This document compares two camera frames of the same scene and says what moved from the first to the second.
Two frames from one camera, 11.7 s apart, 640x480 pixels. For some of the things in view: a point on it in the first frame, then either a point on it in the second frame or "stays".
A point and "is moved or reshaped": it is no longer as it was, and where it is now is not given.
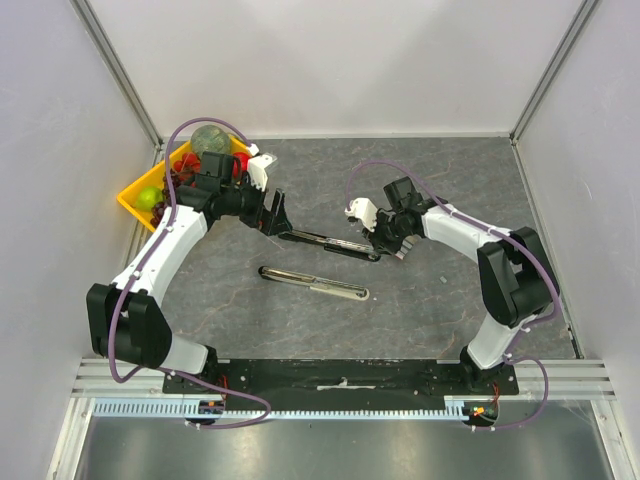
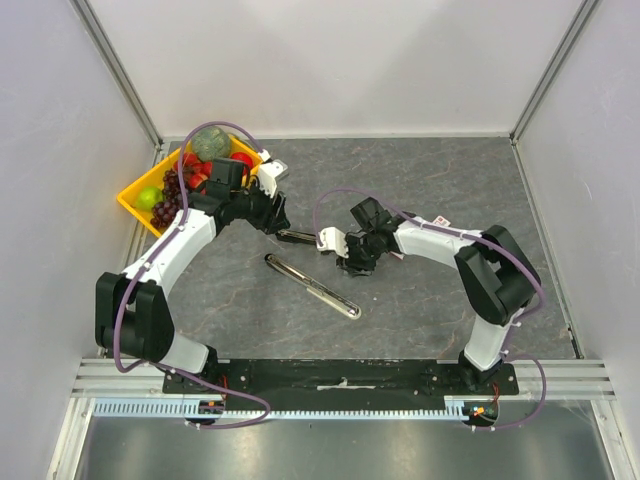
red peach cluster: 189,162 stays
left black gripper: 267,221 stays
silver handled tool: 335,288 is moved or reshaped
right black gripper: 382,234 → 353,251
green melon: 210,138 stays
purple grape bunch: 158,208 stays
